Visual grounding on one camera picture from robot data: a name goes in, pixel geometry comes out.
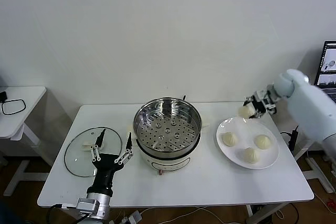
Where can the white side desk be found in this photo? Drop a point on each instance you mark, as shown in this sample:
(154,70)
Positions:
(29,98)
(317,172)

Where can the white electric cooker pot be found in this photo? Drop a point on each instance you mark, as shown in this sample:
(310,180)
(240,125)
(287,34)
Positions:
(168,164)

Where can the small red floor object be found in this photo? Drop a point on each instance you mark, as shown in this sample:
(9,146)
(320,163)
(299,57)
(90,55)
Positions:
(331,203)

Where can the round glass pot lid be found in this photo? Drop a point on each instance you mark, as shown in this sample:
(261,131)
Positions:
(76,140)

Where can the white round plate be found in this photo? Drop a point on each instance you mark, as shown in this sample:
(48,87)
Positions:
(236,155)

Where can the open grey laptop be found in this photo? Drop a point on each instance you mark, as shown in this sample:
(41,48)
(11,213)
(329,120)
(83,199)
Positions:
(329,58)

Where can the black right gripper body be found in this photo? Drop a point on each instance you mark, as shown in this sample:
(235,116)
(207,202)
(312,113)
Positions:
(261,106)

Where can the white steamed baozi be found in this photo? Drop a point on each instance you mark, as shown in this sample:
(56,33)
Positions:
(246,111)
(251,155)
(263,141)
(230,139)

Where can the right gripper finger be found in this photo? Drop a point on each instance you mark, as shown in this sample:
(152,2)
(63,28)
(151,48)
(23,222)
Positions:
(256,115)
(248,100)

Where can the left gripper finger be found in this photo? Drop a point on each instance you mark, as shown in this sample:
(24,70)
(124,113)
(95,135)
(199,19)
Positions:
(128,145)
(99,144)

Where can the perforated steel steamer basket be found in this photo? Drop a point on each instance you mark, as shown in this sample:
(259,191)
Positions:
(168,129)

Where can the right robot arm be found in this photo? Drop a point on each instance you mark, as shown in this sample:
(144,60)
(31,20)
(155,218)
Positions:
(309,103)

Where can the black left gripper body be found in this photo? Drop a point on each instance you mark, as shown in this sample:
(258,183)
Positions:
(106,166)

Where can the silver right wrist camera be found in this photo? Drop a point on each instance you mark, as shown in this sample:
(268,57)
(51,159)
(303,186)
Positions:
(269,98)

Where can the white floor power strip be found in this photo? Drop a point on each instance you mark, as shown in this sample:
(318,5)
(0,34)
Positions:
(135,217)

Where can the small black adapter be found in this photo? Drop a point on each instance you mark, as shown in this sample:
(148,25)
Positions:
(3,96)

